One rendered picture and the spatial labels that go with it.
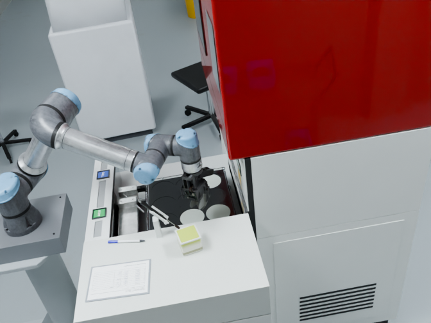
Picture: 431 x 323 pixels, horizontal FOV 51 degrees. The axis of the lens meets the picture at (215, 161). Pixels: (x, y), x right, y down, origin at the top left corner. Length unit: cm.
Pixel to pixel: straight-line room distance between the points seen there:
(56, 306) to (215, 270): 99
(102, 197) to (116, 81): 199
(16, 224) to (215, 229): 81
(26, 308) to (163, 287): 159
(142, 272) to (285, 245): 62
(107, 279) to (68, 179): 230
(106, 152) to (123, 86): 236
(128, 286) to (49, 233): 52
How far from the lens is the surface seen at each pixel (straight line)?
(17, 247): 200
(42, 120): 161
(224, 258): 159
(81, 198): 362
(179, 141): 155
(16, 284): 319
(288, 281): 208
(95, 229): 184
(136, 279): 159
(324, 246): 197
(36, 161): 192
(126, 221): 194
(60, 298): 230
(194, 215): 186
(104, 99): 391
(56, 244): 197
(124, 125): 404
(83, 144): 155
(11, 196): 192
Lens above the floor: 215
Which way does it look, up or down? 36 degrees down
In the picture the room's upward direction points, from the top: 8 degrees counter-clockwise
